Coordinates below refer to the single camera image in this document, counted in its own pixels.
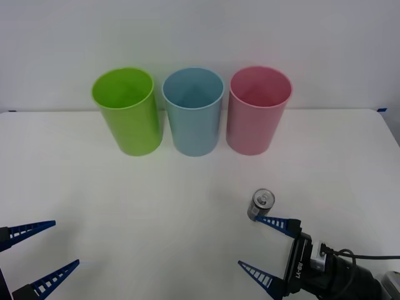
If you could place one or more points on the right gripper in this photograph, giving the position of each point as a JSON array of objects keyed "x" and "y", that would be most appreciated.
[{"x": 301, "y": 268}]

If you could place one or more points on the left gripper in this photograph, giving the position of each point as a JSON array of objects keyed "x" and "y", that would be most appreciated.
[{"x": 3, "y": 287}]

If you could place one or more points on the black drink can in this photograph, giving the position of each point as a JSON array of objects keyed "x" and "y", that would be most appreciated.
[{"x": 257, "y": 207}]

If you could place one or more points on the pink plastic bin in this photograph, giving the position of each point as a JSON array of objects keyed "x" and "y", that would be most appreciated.
[{"x": 250, "y": 128}]

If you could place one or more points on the pale blue plastic bin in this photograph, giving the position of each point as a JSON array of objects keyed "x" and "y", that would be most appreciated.
[{"x": 193, "y": 131}]

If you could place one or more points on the green plastic bin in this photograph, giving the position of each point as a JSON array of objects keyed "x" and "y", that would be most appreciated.
[{"x": 134, "y": 128}]

